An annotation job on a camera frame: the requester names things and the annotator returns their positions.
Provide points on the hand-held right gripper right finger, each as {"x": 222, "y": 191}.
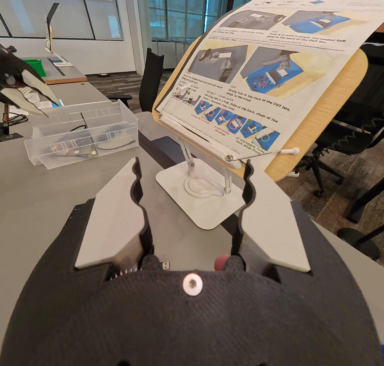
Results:
{"x": 270, "y": 231}

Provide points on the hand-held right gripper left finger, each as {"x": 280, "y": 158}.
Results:
{"x": 114, "y": 228}

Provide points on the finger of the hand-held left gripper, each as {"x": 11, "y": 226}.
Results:
{"x": 21, "y": 100}
{"x": 39, "y": 85}

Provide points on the clear plastic bin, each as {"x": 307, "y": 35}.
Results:
{"x": 126, "y": 117}

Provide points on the person's right hand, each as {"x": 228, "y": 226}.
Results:
{"x": 221, "y": 262}

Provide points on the green plastic bin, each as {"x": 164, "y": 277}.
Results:
{"x": 34, "y": 68}

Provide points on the brown rod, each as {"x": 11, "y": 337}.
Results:
{"x": 6, "y": 114}

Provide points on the wooden desk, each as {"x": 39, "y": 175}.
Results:
{"x": 72, "y": 74}

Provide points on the white stand base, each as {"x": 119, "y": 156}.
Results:
{"x": 180, "y": 192}

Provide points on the black office chair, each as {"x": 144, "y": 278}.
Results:
{"x": 151, "y": 77}
{"x": 369, "y": 86}

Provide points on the printed instruction sheet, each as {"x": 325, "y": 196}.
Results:
{"x": 270, "y": 101}

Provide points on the instruction sheet on stand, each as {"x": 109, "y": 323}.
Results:
{"x": 339, "y": 101}

